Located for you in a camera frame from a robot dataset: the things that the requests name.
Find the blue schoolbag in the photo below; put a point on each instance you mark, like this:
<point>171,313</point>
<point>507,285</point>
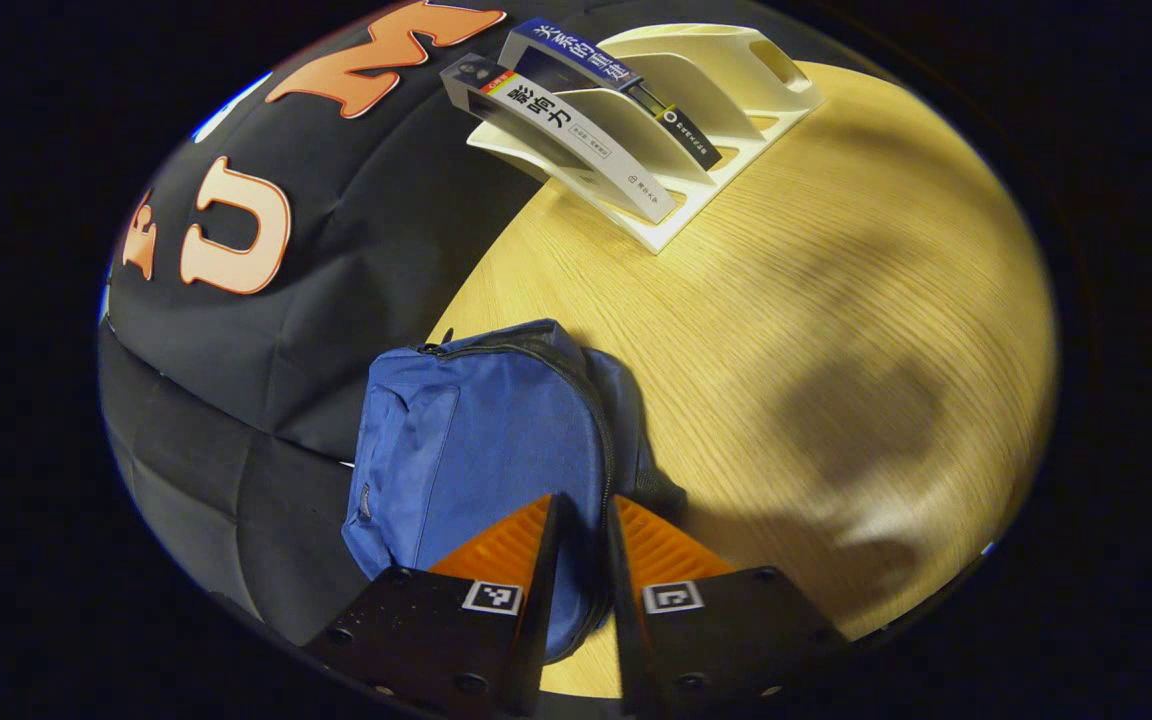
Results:
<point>486,440</point>

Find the white spine book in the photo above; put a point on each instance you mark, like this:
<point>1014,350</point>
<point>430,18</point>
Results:
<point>576,135</point>

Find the dark blue book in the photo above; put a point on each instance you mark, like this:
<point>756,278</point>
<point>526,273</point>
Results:
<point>586,58</point>

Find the black backdrop cloth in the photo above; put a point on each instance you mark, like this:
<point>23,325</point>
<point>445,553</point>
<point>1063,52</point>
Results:
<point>356,220</point>

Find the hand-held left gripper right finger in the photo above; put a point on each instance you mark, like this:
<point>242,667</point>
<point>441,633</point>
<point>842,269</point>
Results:
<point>626,620</point>

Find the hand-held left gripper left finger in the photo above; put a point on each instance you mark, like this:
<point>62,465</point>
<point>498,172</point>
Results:
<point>536,640</point>

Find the white bookshelf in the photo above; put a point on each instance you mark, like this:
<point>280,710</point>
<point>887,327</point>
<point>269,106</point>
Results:
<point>726,60</point>

